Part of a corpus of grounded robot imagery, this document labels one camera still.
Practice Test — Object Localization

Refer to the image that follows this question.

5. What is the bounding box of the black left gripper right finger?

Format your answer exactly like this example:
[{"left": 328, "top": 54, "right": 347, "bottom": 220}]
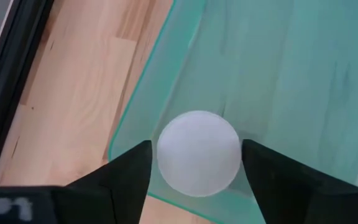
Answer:
[{"left": 241, "top": 138, "right": 358, "bottom": 224}]

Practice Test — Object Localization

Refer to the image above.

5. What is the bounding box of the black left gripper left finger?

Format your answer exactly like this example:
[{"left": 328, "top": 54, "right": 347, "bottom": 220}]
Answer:
[{"left": 52, "top": 139, "right": 154, "bottom": 224}]

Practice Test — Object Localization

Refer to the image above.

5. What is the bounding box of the orange pill bottle white cap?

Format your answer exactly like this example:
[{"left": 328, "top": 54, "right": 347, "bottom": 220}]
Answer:
[{"left": 156, "top": 110, "right": 242, "bottom": 198}]

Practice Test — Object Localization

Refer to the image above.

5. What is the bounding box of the green translucent plastic basket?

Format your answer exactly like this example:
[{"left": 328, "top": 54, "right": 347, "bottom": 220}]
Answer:
[{"left": 108, "top": 0, "right": 358, "bottom": 224}]

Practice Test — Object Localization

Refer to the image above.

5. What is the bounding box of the black table frame rail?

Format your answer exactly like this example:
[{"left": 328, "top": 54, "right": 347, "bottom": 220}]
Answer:
[{"left": 0, "top": 0, "right": 55, "bottom": 187}]

